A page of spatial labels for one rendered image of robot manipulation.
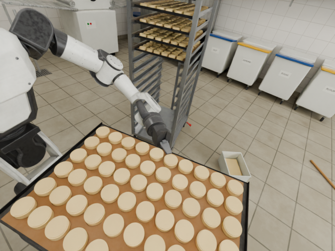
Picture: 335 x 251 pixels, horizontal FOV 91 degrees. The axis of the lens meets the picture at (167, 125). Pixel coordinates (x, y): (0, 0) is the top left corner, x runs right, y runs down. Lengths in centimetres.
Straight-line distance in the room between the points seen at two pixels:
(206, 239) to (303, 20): 377
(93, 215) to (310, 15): 391
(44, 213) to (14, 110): 32
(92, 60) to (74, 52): 7
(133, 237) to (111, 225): 6
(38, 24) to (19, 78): 19
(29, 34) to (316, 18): 381
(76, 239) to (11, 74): 46
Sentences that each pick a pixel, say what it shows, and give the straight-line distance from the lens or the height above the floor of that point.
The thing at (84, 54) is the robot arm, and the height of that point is 122.
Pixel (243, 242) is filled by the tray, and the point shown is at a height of 100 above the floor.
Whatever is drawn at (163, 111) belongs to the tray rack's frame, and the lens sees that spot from 220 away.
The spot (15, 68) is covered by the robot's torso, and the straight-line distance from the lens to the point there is 64.
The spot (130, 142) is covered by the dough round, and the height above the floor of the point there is 102.
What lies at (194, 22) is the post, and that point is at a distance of 116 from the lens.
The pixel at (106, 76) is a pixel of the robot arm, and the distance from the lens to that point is 80.
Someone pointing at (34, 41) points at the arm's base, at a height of 129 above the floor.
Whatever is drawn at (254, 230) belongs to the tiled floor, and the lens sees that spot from 180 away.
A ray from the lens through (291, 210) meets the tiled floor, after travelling 210.
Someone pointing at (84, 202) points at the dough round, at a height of 102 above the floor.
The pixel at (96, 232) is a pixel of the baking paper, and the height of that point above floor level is 100.
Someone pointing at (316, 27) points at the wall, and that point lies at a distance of 396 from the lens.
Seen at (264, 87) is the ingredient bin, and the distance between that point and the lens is 353.
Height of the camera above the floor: 149
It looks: 42 degrees down
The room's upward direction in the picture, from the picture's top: 9 degrees clockwise
